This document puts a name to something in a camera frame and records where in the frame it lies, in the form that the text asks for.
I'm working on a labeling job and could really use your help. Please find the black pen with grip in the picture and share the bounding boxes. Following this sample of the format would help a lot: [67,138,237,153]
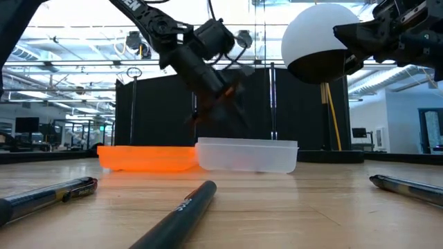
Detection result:
[369,174,443,208]

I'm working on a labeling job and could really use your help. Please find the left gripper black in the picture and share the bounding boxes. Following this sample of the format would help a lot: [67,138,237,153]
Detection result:
[159,44,253,139]

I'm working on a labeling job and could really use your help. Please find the black pen white print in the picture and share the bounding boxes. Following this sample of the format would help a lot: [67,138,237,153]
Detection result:
[128,180,218,249]

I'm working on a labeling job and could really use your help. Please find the black ceiling device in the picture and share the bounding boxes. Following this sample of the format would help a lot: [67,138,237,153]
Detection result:
[235,30,253,49]
[125,30,152,59]

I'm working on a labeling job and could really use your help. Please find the clear black gel pen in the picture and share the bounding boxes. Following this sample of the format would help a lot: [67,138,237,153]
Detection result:
[0,176,99,228]

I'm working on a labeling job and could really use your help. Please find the black ring-topped pole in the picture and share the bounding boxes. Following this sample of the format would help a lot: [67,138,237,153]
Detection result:
[126,66,143,146]

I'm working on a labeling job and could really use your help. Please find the red pen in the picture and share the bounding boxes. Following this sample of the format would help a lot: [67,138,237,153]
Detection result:
[188,82,243,127]

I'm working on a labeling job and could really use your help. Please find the white globe table lamp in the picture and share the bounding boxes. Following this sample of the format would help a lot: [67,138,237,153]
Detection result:
[280,3,365,164]

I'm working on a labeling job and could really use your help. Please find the blue-framed doorway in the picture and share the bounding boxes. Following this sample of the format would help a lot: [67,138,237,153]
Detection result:
[417,107,443,155]

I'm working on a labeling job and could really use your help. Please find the clear plastic supply box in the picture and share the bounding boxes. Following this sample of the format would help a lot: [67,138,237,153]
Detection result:
[195,137,300,174]

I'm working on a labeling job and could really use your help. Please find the black folding screen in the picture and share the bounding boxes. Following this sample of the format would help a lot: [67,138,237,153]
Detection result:
[114,67,352,148]

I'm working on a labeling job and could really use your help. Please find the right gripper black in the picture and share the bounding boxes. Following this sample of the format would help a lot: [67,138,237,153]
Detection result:
[333,0,443,82]

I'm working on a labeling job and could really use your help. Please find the orange plastic box lid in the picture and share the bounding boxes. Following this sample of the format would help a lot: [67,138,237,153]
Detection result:
[97,145,199,173]

